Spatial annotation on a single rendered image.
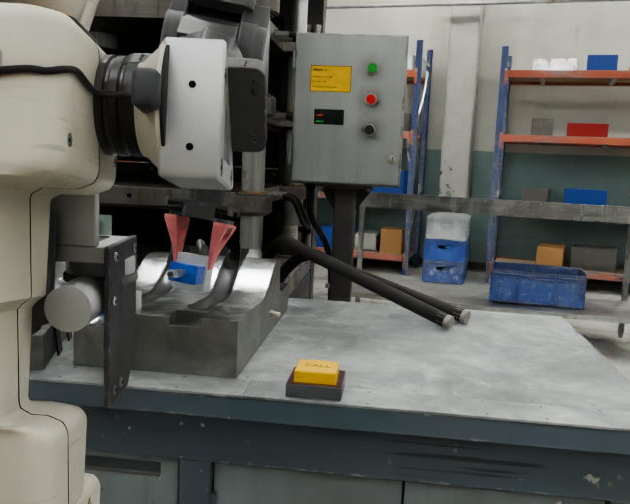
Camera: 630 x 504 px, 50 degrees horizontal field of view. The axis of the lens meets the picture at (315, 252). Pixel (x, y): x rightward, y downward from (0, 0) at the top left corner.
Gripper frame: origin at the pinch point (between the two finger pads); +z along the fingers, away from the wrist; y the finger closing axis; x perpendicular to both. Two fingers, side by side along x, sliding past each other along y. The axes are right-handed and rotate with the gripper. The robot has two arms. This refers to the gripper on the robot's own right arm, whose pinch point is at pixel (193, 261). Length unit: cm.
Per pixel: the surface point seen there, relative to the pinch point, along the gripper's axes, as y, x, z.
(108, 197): 49, -78, -8
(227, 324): -7.1, 0.8, 8.3
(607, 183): -233, -621, -117
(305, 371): -20.4, 5.1, 12.0
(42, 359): 19.4, 3.4, 18.7
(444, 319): -43, -41, 5
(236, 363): -9.4, 0.0, 14.0
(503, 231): -144, -648, -52
